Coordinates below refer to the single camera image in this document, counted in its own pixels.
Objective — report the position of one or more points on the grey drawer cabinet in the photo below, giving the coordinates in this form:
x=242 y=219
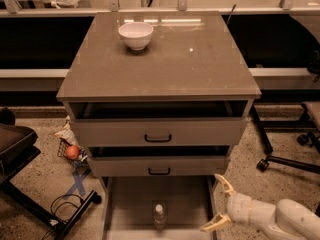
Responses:
x=191 y=57

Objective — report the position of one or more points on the top grey drawer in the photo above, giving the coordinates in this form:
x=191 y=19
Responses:
x=124 y=124

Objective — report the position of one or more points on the red apple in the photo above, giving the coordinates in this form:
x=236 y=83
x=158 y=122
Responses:
x=72 y=152

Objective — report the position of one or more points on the black chair left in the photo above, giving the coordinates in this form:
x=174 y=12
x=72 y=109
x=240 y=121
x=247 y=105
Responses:
x=49 y=180

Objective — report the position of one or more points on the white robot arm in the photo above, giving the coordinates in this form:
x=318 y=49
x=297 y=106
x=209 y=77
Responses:
x=287 y=220

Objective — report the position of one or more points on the bottom grey drawer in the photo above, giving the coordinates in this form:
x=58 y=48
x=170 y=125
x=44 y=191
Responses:
x=130 y=200

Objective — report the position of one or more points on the clear plastic water bottle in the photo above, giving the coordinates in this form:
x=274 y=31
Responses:
x=160 y=215

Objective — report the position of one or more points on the black middle drawer handle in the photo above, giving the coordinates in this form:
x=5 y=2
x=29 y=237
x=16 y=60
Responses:
x=159 y=171

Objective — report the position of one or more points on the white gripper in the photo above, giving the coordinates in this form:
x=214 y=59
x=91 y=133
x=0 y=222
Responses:
x=238 y=208

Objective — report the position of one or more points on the grey drawer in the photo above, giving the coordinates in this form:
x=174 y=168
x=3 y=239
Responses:
x=135 y=161
x=130 y=200
x=124 y=124

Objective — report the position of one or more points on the black drawer handle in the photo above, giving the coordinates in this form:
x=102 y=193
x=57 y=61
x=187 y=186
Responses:
x=151 y=139
x=159 y=171

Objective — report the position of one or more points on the black top drawer handle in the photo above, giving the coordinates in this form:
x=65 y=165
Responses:
x=151 y=139

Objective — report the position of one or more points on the crumpled snack bag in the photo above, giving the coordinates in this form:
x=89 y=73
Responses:
x=67 y=134

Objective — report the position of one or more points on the white ceramic bowl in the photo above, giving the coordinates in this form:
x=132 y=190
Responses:
x=136 y=35

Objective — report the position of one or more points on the middle grey drawer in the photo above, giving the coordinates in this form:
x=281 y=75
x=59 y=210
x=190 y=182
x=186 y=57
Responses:
x=135 y=161

